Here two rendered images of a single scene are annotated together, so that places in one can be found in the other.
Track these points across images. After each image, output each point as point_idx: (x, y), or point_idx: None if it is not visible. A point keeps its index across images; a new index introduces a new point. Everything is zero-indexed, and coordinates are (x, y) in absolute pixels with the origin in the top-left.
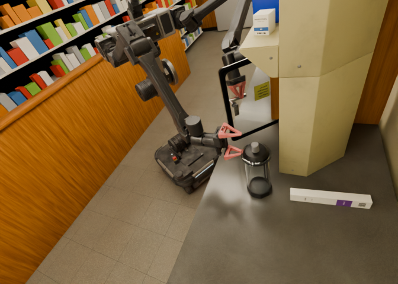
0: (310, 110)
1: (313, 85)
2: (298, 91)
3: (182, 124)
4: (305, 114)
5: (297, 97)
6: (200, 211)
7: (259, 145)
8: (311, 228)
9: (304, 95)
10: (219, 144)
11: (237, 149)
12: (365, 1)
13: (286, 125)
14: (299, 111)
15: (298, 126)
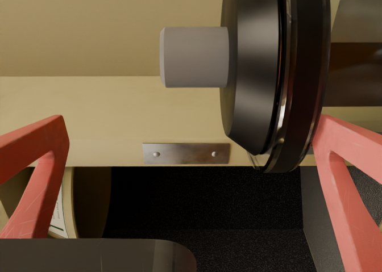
0: (99, 82)
1: (9, 82)
2: (10, 102)
3: None
4: (111, 88)
5: (36, 103)
6: None
7: (220, 92)
8: None
9: (36, 93)
10: (49, 256)
11: (339, 211)
12: None
13: (166, 121)
14: (98, 97)
15: (167, 97)
